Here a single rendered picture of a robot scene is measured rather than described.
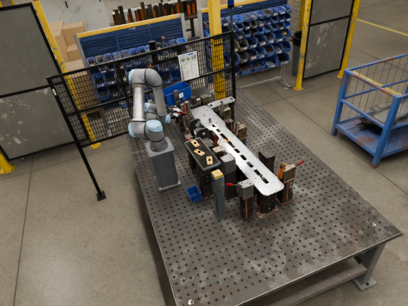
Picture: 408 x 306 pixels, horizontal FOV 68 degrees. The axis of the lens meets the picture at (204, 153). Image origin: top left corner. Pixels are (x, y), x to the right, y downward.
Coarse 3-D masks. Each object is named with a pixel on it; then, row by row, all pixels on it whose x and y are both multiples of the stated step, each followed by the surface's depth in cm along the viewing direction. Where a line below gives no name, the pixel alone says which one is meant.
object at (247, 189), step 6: (246, 180) 214; (246, 186) 209; (252, 186) 211; (240, 192) 215; (246, 192) 212; (252, 192) 215; (240, 198) 222; (246, 198) 216; (252, 198) 219; (240, 204) 226; (246, 204) 221; (240, 210) 230; (246, 210) 224; (252, 210) 227; (240, 216) 233; (246, 216) 228; (252, 216) 231
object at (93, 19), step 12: (48, 0) 725; (60, 0) 734; (72, 0) 742; (84, 0) 751; (96, 0) 760; (48, 12) 739; (60, 12) 748; (72, 12) 758; (84, 12) 766; (96, 12) 775; (84, 24) 781; (96, 24) 791; (108, 24) 801
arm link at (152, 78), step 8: (152, 72) 234; (152, 80) 234; (160, 80) 238; (152, 88) 243; (160, 88) 241; (160, 96) 245; (160, 104) 249; (160, 112) 253; (160, 120) 258; (168, 120) 258
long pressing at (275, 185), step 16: (192, 112) 305; (208, 112) 302; (208, 128) 280; (224, 128) 277; (224, 144) 258; (240, 144) 256; (240, 160) 240; (256, 160) 238; (256, 176) 225; (272, 176) 223; (272, 192) 211
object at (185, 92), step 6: (174, 84) 322; (180, 84) 327; (186, 84) 323; (168, 90) 322; (180, 90) 311; (186, 90) 316; (168, 96) 306; (180, 96) 315; (186, 96) 319; (168, 102) 310; (174, 102) 314
